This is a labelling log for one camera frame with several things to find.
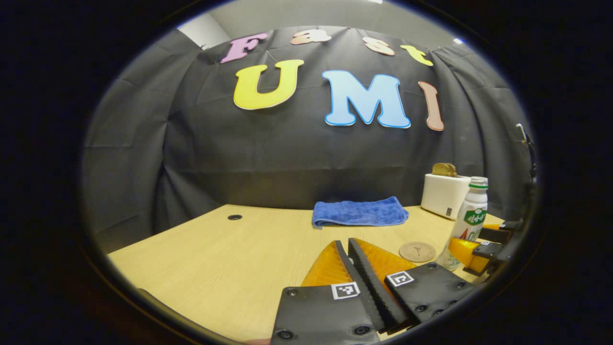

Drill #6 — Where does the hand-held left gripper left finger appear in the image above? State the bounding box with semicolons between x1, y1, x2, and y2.
271;240;384;345

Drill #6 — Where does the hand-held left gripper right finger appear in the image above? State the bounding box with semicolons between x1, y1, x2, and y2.
348;237;476;335

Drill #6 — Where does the white plastic water bottle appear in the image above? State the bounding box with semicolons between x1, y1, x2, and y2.
437;177;489;272

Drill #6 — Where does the round cork coaster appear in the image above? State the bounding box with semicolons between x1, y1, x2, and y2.
399;241;437;263

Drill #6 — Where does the blue folded towel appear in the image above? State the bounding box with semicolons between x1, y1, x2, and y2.
312;196;409;230

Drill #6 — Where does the white toaster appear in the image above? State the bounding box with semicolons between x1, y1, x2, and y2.
421;173;472;220

